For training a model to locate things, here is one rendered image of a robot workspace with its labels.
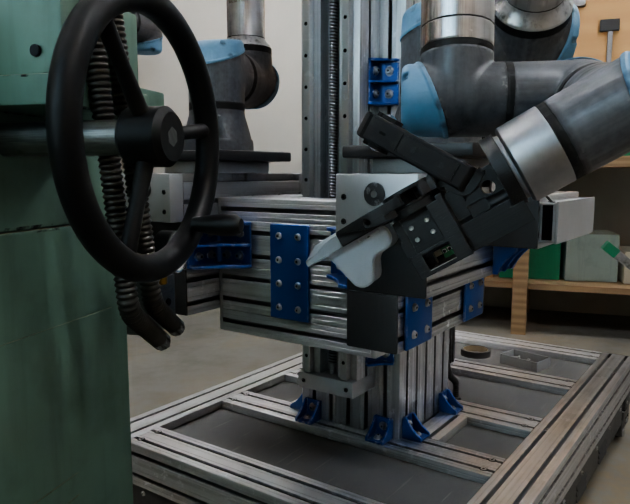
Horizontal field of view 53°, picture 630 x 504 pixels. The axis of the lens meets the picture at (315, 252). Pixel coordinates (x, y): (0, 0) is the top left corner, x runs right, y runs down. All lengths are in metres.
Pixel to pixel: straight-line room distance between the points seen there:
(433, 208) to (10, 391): 0.50
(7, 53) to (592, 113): 0.56
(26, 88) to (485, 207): 0.45
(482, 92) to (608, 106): 0.13
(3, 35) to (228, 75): 0.66
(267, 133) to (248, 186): 2.81
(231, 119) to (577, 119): 0.87
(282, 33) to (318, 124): 2.92
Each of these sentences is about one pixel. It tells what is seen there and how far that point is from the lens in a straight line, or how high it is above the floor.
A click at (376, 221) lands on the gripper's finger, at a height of 0.73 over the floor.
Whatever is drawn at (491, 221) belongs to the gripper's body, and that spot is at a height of 0.73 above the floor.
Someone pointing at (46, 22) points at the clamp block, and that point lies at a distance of 0.71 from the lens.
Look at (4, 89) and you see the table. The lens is 0.71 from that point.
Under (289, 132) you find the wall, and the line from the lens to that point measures 4.07.
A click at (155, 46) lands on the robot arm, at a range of 1.62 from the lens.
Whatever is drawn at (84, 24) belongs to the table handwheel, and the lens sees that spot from 0.57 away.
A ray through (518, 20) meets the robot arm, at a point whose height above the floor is 1.00.
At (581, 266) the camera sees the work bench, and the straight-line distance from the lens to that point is 3.33.
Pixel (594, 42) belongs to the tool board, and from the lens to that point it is 3.80.
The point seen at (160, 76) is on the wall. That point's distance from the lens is 4.56.
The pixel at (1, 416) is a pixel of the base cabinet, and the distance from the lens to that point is 0.78.
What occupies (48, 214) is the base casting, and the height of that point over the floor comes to 0.73.
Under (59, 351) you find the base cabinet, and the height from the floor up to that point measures 0.56.
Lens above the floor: 0.77
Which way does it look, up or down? 7 degrees down
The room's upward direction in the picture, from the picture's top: straight up
